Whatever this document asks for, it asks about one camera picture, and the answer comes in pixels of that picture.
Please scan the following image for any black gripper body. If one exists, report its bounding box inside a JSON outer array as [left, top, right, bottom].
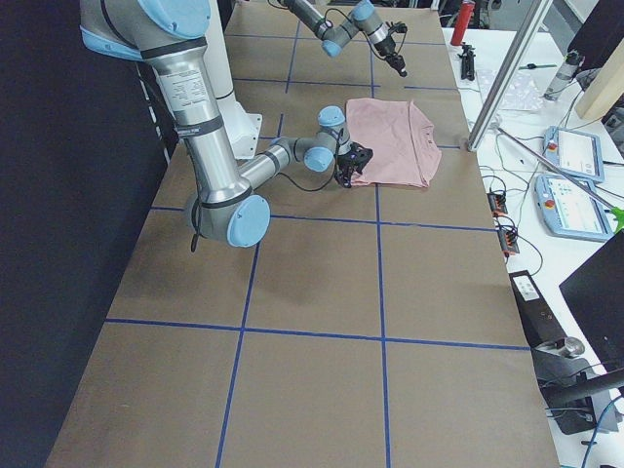
[[374, 21, 408, 61], [335, 142, 373, 179]]

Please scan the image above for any pink Snoopy t-shirt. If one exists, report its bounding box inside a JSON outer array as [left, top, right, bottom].
[[346, 98, 442, 187]]

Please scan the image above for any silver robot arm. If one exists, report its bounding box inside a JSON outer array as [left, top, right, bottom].
[[278, 0, 408, 77], [80, 1, 373, 248]]

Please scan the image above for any small black tripod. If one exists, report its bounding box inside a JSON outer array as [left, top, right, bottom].
[[458, 43, 476, 81]]

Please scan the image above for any red water bottle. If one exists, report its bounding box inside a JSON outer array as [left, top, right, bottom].
[[450, 0, 476, 47]]

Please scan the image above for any upper orange connector block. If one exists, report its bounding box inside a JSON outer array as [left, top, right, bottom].
[[487, 191, 508, 217]]

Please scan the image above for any orange connector block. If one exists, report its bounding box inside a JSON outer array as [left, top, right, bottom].
[[497, 226, 520, 257], [487, 191, 508, 217]]

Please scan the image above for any clear grey water bottle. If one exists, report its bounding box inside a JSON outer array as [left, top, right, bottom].
[[543, 50, 584, 101]]

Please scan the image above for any lower orange connector block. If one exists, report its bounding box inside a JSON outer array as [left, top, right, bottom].
[[497, 226, 520, 257]]

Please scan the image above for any upper blue teach pendant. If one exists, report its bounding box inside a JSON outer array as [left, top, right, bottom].
[[543, 126, 605, 183]]

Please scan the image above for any blue teach pendant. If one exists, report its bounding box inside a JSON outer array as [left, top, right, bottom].
[[533, 174, 613, 242], [543, 126, 605, 183]]

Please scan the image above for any wooden beam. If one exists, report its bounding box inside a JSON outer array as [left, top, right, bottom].
[[575, 41, 624, 121]]

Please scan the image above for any lower blue teach pendant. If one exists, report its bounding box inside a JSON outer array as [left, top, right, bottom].
[[533, 174, 613, 242]]

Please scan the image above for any black box with label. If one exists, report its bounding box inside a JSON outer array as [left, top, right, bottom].
[[509, 270, 566, 348]]

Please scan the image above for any black monitor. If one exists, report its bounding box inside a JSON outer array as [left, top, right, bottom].
[[560, 232, 624, 371]]

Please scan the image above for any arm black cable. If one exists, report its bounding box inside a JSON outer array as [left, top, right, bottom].
[[324, 4, 409, 55], [189, 126, 342, 253]]

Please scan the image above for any aluminium frame post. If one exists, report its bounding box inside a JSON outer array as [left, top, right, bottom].
[[467, 0, 553, 152]]

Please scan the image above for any black camera stand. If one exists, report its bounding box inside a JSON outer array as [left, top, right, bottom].
[[531, 337, 623, 435]]

